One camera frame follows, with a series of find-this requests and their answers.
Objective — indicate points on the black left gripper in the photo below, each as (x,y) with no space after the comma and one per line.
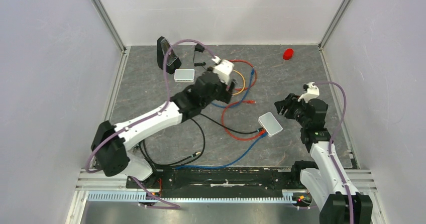
(225,95)

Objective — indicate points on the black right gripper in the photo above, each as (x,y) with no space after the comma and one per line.
(290,102)

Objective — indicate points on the white network switch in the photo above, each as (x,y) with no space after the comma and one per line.
(184,75)
(270,124)

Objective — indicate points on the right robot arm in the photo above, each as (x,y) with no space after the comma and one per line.
(338,200)

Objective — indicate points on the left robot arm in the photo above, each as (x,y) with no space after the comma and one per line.
(112,143)

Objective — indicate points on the black metronome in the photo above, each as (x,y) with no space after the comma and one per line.
(173,62)

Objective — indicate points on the red round cap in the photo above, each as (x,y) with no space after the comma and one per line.
(288,54)

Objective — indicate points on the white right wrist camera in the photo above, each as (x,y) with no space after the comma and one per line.
(311,92)

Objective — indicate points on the black power adapter with cord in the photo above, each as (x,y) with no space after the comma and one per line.
(198,49)

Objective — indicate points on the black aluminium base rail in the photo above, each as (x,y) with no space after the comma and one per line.
(229,182)

